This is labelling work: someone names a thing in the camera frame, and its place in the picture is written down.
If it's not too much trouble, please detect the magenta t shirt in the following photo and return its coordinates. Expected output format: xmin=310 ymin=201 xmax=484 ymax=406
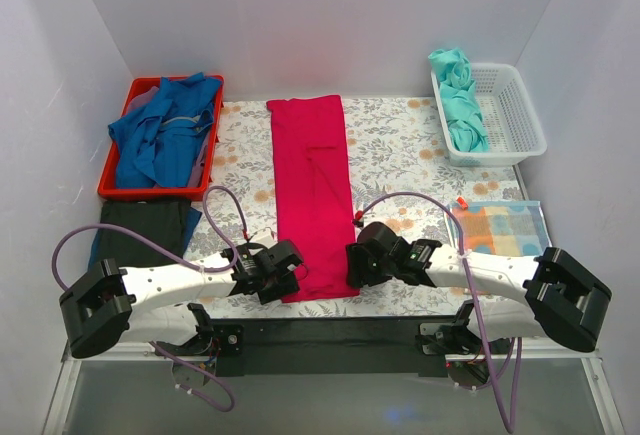
xmin=267 ymin=95 xmax=359 ymax=303

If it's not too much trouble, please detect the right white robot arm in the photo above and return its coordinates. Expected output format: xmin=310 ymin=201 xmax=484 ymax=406
xmin=346 ymin=222 xmax=612 ymax=353

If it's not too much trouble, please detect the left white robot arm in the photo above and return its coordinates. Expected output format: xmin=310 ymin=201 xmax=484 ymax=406
xmin=59 ymin=240 xmax=303 ymax=359

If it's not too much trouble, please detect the floral table mat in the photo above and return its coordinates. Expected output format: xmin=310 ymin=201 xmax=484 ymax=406
xmin=199 ymin=98 xmax=527 ymax=318

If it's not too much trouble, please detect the dark blue folded t shirt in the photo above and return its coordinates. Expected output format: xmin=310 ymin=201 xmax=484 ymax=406
xmin=87 ymin=207 xmax=204 ymax=271

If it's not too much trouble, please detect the orange clip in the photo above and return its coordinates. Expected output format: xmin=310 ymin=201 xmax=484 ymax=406
xmin=456 ymin=197 xmax=468 ymax=210

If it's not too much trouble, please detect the colourful dotted towel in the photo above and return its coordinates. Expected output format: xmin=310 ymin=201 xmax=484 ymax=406
xmin=448 ymin=200 xmax=552 ymax=257

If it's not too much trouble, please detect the blue crumpled t shirt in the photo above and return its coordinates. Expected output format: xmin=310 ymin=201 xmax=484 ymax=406
xmin=108 ymin=73 xmax=223 ymax=190

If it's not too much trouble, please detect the white plastic basket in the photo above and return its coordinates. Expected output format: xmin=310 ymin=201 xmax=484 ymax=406
xmin=431 ymin=63 xmax=547 ymax=167

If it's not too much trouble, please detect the red plastic bin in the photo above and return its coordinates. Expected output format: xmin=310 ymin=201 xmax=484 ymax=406
xmin=98 ymin=72 xmax=224 ymax=201

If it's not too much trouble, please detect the teal crumpled t shirt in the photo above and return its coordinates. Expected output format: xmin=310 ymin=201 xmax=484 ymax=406
xmin=429 ymin=48 xmax=489 ymax=153

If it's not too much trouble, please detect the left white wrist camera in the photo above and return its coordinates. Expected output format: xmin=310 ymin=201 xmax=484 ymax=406
xmin=249 ymin=228 xmax=277 ymax=247

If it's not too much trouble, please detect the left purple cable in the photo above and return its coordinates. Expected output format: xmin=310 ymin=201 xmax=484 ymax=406
xmin=51 ymin=185 xmax=251 ymax=414

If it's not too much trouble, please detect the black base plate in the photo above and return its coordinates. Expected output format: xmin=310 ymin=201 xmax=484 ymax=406
xmin=159 ymin=316 xmax=481 ymax=377

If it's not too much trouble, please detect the aluminium rail frame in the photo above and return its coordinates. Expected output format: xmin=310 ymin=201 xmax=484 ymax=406
xmin=44 ymin=339 xmax=624 ymax=434

